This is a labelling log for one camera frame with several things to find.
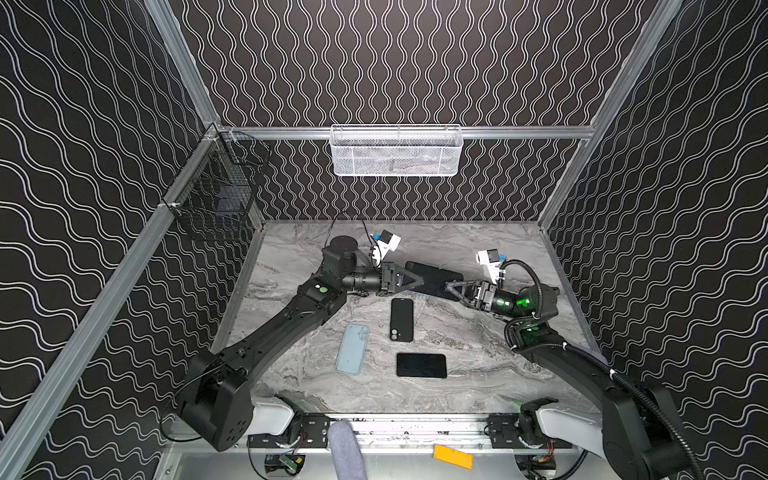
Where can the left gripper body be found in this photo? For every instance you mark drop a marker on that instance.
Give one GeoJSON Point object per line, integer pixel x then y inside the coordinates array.
{"type": "Point", "coordinates": [387, 279]}

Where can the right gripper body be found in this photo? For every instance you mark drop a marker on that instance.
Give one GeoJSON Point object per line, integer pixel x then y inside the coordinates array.
{"type": "Point", "coordinates": [480, 294]}

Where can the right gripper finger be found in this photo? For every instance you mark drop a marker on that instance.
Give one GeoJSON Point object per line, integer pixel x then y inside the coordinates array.
{"type": "Point", "coordinates": [464, 295]}
{"type": "Point", "coordinates": [461, 285]}

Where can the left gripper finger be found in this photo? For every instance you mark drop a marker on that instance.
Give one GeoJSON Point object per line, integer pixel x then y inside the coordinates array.
{"type": "Point", "coordinates": [402, 284]}
{"type": "Point", "coordinates": [405, 276]}

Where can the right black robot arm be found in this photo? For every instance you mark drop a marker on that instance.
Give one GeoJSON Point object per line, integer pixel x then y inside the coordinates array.
{"type": "Point", "coordinates": [641, 435]}

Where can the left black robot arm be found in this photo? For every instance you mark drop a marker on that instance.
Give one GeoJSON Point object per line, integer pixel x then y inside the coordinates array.
{"type": "Point", "coordinates": [215, 398]}

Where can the light blue phone case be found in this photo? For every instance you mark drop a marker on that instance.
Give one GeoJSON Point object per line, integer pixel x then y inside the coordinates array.
{"type": "Point", "coordinates": [352, 350]}

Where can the black phone lying flat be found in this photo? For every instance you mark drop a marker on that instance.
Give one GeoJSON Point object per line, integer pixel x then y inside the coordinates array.
{"type": "Point", "coordinates": [421, 365]}

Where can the yellow flat block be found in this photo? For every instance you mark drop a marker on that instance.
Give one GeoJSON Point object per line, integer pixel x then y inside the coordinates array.
{"type": "Point", "coordinates": [453, 457]}

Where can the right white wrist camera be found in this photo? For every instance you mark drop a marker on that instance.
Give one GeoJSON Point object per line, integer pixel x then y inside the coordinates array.
{"type": "Point", "coordinates": [491, 260]}

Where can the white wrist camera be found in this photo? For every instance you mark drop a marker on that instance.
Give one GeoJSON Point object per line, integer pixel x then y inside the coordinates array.
{"type": "Point", "coordinates": [491, 260]}
{"type": "Point", "coordinates": [383, 243]}

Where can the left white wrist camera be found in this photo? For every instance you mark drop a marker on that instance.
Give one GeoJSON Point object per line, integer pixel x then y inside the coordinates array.
{"type": "Point", "coordinates": [383, 243]}

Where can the white wire basket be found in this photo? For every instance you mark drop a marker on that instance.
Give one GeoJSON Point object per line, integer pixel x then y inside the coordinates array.
{"type": "Point", "coordinates": [390, 150]}

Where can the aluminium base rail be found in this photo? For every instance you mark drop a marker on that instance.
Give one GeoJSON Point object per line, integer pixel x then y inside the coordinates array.
{"type": "Point", "coordinates": [418, 433]}

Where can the black wire basket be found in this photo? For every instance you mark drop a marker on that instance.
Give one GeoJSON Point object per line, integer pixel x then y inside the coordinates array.
{"type": "Point", "coordinates": [212, 199]}

